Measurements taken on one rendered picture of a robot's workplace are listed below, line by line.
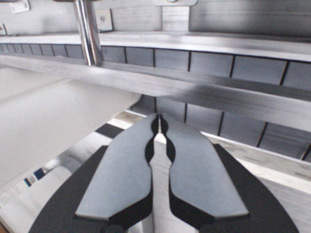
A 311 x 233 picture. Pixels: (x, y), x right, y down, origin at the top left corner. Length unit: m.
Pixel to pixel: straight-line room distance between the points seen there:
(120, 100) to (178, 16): 0.12
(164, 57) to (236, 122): 0.10
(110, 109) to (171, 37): 0.09
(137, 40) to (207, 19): 0.08
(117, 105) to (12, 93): 0.13
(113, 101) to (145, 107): 0.06
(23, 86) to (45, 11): 0.20
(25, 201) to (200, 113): 0.39
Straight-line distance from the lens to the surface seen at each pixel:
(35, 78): 0.26
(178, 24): 0.22
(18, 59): 0.21
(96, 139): 0.34
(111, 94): 0.16
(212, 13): 0.21
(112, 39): 0.21
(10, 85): 0.25
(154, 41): 0.18
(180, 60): 0.17
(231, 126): 0.18
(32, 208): 0.45
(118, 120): 0.20
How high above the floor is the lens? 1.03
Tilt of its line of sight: 47 degrees down
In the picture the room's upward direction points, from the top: 132 degrees counter-clockwise
